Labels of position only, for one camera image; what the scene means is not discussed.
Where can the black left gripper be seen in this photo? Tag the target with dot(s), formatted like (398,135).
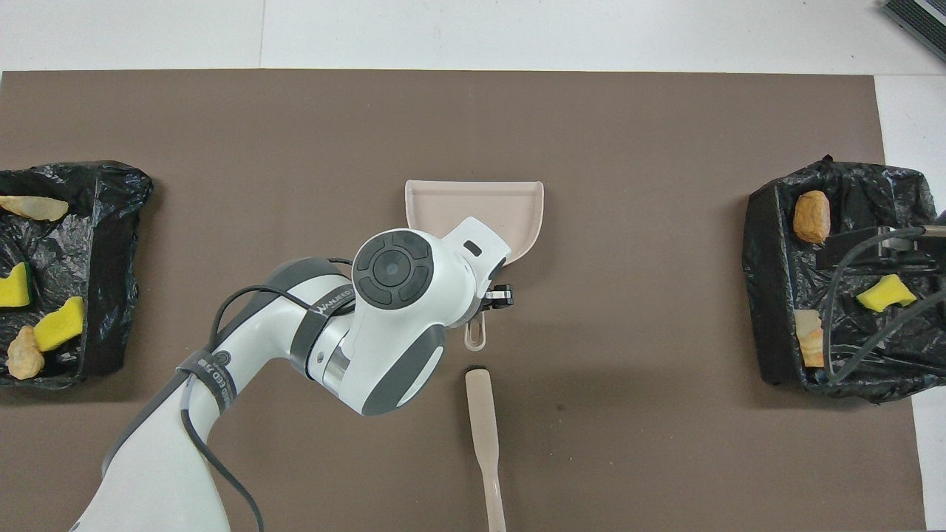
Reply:
(501,296)

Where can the brown bread roll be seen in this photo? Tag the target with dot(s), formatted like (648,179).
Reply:
(811,216)

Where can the beige plastic dustpan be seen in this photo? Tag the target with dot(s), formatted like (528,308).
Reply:
(473,210)

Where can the small striped croissant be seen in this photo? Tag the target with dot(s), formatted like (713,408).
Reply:
(33,207)
(811,338)
(26,355)

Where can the beige hand brush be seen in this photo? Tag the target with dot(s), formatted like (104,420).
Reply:
(482,414)

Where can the notched yellow sponge piece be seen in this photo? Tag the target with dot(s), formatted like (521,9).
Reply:
(13,287)

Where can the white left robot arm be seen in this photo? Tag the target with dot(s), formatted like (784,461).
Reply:
(399,310)

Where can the black bag lined bin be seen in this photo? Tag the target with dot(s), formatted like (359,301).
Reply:
(103,295)
(776,295)

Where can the brown table mat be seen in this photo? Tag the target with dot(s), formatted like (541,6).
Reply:
(591,443)

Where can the dark ribbed panel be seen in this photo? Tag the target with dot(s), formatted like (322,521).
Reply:
(920,22)

